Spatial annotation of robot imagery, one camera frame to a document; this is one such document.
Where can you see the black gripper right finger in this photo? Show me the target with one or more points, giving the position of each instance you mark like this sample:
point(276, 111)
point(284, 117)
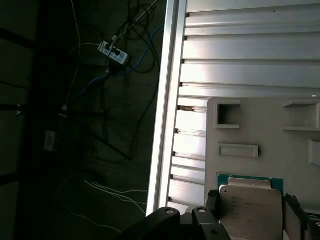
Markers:
point(295, 220)

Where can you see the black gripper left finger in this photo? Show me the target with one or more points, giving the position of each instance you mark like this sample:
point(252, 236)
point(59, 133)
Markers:
point(207, 225)

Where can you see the silver CPU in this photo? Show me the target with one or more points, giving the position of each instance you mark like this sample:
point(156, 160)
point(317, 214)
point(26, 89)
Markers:
point(250, 205)

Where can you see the grey parts rack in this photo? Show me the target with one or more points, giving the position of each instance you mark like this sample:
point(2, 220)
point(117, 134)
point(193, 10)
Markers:
point(250, 135)

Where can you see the black stand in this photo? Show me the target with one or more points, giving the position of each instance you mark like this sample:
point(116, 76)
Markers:
point(82, 114)

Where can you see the white power strip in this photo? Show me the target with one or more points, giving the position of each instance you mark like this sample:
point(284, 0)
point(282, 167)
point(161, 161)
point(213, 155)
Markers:
point(115, 53)

